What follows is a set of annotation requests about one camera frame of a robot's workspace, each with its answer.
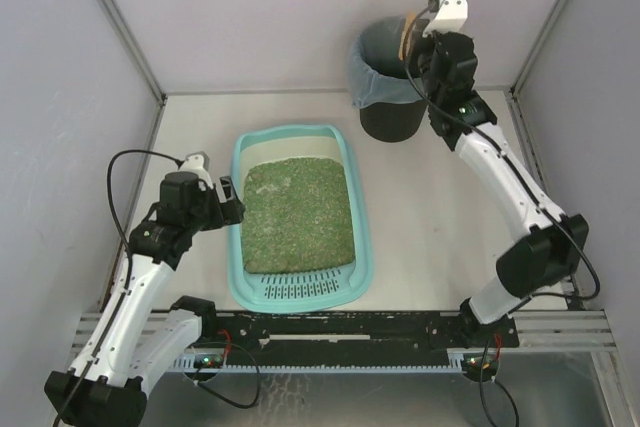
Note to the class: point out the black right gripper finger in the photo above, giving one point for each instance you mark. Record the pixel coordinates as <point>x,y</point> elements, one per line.
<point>415,63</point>
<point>420,37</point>

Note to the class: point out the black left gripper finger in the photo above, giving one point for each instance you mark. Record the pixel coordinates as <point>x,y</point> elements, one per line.
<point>228,188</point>
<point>233,211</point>

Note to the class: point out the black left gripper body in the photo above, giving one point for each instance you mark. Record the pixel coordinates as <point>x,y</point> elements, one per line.
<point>229,202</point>

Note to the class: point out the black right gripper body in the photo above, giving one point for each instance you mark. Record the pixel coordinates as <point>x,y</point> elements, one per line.
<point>421,50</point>

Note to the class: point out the yellow slotted litter scoop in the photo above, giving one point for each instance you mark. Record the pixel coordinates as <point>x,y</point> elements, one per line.
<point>409,21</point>

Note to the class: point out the teal plastic litter box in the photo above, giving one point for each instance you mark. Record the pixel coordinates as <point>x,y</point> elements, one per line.
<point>293,293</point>

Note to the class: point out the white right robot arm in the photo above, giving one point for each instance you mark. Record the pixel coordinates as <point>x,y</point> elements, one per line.
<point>548,245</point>

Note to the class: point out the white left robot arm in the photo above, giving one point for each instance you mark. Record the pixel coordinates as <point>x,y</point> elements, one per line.
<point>110,381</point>

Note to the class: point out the green cat litter pellets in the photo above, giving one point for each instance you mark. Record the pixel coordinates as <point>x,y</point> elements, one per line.
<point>297,218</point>

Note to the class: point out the blue trash bag liner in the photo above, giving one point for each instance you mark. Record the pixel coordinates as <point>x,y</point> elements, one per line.
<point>374,72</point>

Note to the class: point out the black trash bin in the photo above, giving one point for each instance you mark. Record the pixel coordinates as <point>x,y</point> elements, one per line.
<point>391,122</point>

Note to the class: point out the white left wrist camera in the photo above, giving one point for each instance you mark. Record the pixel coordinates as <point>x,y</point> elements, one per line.
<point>195,168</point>

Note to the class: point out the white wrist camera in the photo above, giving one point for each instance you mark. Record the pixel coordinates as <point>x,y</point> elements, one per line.
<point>450,16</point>
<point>195,168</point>

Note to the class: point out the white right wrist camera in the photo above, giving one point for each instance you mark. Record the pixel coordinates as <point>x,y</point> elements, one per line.
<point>450,16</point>

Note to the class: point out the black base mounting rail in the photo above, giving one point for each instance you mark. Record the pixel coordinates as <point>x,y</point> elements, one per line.
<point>435,330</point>

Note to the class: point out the white slotted cable duct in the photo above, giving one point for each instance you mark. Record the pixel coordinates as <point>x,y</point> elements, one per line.
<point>330,358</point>

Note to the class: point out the aluminium frame extrusion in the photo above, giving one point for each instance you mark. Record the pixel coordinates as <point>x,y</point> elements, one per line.
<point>564,331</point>

